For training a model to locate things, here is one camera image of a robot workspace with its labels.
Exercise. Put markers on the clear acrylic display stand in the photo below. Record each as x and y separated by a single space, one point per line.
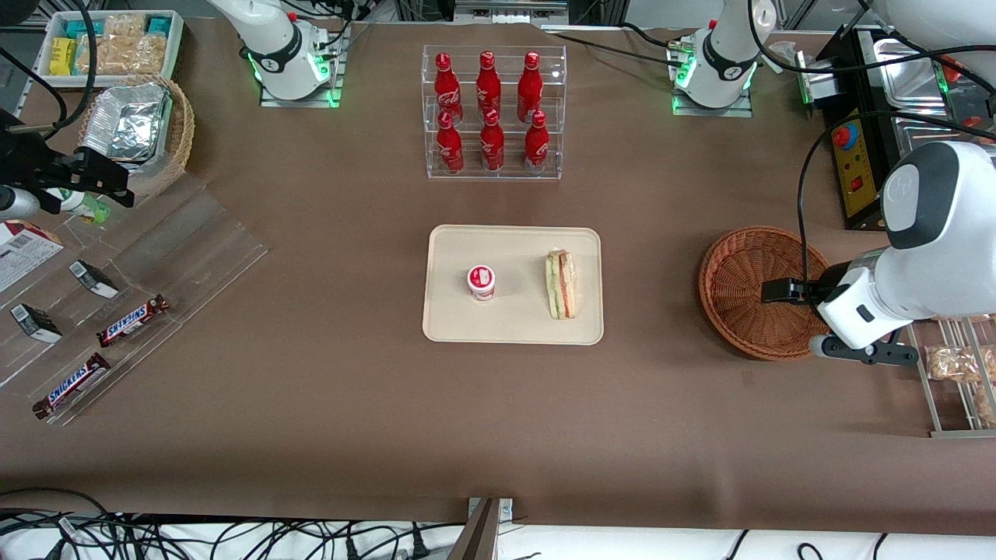
194 249

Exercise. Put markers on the clear acrylic bottle rack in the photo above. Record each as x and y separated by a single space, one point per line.
556 101

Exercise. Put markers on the clear bag of crackers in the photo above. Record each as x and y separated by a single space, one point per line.
128 54
124 23

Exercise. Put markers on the teal snack packet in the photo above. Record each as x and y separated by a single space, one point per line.
78 29
159 25

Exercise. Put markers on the small white strip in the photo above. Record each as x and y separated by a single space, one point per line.
773 64

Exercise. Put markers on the snickers chocolate bar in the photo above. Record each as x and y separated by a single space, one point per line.
132 320
71 386

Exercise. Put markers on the tan deep wicker basket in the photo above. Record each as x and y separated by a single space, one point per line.
180 132

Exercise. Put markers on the black appliance with yellow panel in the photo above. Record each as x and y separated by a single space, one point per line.
852 171

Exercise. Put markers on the aluminium frame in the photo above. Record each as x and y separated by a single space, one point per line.
510 9

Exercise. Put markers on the brown snack bag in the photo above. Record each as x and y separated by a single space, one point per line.
953 363
987 404

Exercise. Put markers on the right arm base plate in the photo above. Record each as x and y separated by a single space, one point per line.
299 102

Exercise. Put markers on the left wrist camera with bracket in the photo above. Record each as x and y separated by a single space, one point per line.
871 351

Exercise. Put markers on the triangle sandwich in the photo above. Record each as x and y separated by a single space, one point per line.
562 284

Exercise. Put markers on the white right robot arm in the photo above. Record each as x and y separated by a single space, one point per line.
272 47

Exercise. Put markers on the small black white box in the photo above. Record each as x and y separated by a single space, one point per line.
93 279
35 323

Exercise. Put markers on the crumpled clear plastic wrap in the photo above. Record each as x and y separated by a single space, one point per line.
790 50

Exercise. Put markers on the beige plastic tray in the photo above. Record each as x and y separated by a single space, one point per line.
513 323

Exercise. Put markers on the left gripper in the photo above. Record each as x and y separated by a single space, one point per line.
818 289

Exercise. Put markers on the white plastic bin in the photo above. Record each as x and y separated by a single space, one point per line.
175 47

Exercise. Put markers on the silver foil container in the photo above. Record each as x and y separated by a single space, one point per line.
128 120

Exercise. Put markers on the green white small bottle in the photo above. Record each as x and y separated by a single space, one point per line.
85 207

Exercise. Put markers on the brown round wicker basket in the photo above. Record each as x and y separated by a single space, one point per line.
739 272

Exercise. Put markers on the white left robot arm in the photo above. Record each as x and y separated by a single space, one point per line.
934 202

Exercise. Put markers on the aluminium post with bracket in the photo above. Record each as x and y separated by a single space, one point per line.
481 537

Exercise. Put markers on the yellow snack packet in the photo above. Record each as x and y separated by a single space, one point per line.
64 56

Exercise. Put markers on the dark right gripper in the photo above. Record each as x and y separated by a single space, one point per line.
29 173

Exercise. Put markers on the steel appliance tray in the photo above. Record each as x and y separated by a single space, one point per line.
926 132
906 74

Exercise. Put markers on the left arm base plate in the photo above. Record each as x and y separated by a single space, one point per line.
712 111

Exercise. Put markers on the red cola bottle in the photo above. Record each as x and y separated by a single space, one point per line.
488 82
536 148
492 144
530 85
445 89
450 148

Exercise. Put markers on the white carton with barcode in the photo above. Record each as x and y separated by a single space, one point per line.
23 257

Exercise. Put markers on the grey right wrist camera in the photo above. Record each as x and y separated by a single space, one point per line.
15 204

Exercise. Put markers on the red white yogurt cup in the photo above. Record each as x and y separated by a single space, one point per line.
481 281

